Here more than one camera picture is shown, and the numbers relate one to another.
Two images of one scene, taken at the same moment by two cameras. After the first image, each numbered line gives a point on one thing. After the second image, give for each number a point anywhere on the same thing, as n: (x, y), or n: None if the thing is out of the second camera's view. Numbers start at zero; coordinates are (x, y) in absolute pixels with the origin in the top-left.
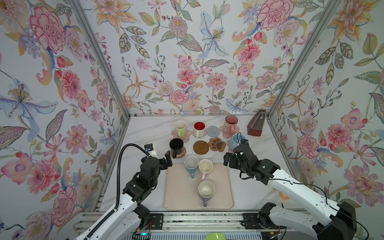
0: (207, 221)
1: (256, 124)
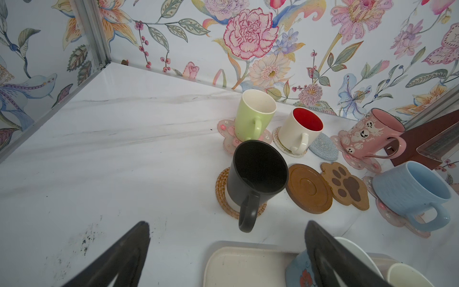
0: None
1: (427, 144)
